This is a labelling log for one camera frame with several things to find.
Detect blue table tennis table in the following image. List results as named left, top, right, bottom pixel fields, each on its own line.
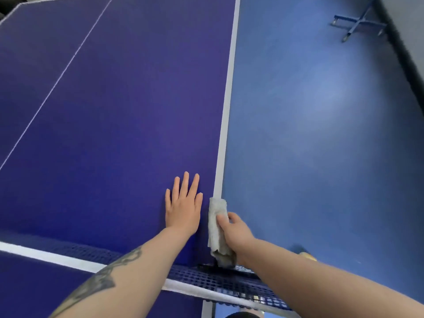
left=0, top=0, right=242, bottom=318

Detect dark blue table tennis net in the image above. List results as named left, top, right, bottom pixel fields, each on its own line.
left=0, top=230, right=300, bottom=318

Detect person's right hand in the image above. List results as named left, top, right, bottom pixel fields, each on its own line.
left=216, top=212, right=257, bottom=265

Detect person's right forearm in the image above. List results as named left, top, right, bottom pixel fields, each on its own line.
left=240, top=238, right=424, bottom=318

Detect blue metal frame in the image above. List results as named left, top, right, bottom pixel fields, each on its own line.
left=330, top=0, right=388, bottom=43

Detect black equipment base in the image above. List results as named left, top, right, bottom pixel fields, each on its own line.
left=0, top=0, right=34, bottom=17

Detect person's left forearm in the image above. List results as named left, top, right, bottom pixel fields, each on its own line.
left=49, top=227, right=196, bottom=318

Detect black shorts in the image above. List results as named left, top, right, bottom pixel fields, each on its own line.
left=224, top=311, right=265, bottom=318

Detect person's left hand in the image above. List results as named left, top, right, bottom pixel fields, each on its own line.
left=164, top=171, right=203, bottom=237

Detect grey cleaning cloth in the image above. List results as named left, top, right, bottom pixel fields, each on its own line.
left=207, top=197, right=238, bottom=269

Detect cream right slipper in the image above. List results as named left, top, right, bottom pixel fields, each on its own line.
left=291, top=245, right=318, bottom=263

